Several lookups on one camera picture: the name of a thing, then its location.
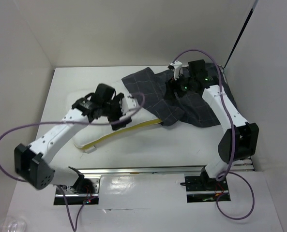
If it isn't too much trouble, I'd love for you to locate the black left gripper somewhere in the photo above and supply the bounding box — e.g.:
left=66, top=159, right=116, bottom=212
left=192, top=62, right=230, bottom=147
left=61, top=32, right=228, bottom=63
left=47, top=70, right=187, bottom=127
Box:
left=101, top=92, right=131, bottom=130

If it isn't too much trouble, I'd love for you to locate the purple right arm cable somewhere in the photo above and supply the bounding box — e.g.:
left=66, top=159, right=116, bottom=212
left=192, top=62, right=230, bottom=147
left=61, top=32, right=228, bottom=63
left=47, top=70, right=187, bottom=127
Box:
left=171, top=49, right=256, bottom=220

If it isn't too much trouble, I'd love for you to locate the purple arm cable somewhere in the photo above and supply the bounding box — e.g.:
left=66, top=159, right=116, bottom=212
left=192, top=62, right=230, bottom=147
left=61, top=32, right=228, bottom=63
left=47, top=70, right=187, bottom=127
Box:
left=0, top=92, right=146, bottom=232
left=171, top=49, right=256, bottom=220

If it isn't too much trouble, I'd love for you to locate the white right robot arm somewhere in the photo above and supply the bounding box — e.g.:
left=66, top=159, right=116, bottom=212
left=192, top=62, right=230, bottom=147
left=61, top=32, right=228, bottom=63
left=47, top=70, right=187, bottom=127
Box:
left=164, top=60, right=259, bottom=189

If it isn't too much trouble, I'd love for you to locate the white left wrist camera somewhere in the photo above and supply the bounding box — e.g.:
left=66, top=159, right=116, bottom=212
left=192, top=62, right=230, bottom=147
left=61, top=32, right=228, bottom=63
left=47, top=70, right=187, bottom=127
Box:
left=121, top=95, right=138, bottom=116

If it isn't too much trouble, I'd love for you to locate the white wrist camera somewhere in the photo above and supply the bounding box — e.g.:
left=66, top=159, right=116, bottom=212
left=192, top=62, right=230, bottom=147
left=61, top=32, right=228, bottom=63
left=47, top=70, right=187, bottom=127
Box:
left=121, top=95, right=138, bottom=116
left=168, top=60, right=183, bottom=80

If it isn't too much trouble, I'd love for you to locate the white pillow with yellow edge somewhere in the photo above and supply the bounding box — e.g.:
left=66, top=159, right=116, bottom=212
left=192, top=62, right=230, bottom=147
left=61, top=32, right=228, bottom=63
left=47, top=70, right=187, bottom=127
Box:
left=65, top=80, right=162, bottom=153

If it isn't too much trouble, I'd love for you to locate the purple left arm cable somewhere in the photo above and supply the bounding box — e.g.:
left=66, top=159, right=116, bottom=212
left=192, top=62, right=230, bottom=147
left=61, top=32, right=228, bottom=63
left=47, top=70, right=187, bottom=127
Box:
left=0, top=92, right=146, bottom=232

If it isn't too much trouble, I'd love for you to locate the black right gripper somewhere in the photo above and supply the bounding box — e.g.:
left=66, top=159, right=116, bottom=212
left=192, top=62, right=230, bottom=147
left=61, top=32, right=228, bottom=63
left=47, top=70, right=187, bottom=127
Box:
left=163, top=70, right=196, bottom=102

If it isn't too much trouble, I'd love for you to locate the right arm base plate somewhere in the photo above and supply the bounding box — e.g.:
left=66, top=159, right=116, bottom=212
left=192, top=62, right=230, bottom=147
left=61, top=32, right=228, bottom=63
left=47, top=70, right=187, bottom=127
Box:
left=180, top=174, right=231, bottom=203

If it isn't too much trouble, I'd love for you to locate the aluminium rail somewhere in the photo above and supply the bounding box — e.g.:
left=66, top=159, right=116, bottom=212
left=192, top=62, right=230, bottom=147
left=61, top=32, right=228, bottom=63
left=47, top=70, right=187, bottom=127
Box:
left=26, top=164, right=255, bottom=176
left=216, top=67, right=259, bottom=166

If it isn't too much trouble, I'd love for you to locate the dark grey checked pillowcase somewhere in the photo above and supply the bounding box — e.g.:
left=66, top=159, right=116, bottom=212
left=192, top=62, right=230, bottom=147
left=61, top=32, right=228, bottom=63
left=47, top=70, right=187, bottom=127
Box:
left=121, top=62, right=238, bottom=128

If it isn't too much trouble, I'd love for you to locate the aluminium right side rail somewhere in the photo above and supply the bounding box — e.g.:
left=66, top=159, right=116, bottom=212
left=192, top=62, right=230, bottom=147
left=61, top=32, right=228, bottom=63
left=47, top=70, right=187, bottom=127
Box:
left=216, top=67, right=259, bottom=166

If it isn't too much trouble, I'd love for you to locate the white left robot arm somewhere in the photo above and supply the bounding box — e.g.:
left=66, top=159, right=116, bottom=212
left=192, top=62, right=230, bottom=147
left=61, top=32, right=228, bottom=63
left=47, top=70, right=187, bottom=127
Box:
left=14, top=84, right=137, bottom=193

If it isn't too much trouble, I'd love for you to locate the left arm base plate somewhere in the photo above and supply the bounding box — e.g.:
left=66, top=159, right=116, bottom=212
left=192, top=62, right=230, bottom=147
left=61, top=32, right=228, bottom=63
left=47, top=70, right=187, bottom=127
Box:
left=53, top=175, right=101, bottom=205

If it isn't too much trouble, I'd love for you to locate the clear plastic object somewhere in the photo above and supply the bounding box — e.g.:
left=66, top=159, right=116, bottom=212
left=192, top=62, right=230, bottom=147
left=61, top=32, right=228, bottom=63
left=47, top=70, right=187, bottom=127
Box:
left=0, top=216, right=27, bottom=232

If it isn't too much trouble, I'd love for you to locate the aluminium front rail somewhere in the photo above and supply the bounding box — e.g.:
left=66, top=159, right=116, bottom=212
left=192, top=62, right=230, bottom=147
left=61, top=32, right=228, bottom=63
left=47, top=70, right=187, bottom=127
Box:
left=26, top=164, right=255, bottom=176

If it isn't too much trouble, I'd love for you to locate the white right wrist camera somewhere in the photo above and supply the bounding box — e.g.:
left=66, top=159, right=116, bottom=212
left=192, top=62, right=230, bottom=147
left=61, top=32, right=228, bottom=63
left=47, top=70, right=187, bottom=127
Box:
left=168, top=60, right=183, bottom=80

